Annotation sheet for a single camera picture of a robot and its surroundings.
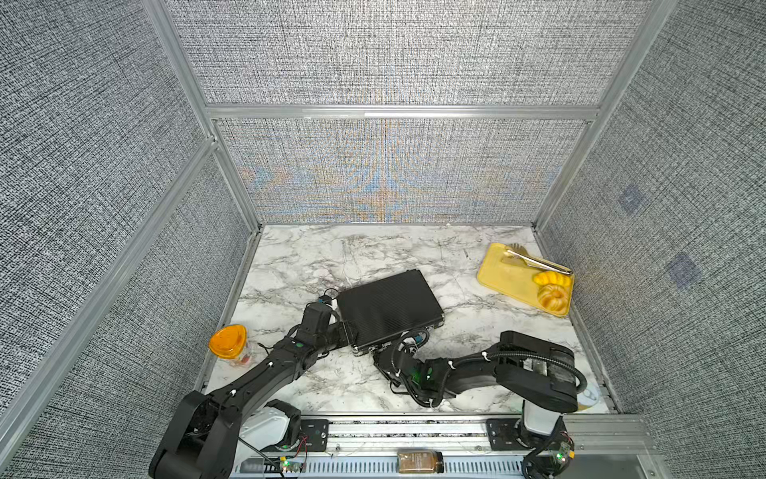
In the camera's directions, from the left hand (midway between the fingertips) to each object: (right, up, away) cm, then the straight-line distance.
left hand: (358, 331), depth 86 cm
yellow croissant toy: (+64, +14, +13) cm, 67 cm away
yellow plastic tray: (+51, +15, +16) cm, 56 cm away
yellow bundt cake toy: (+61, +8, +9) cm, 62 cm away
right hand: (+2, -5, -2) cm, 6 cm away
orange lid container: (-34, -1, -7) cm, 35 cm away
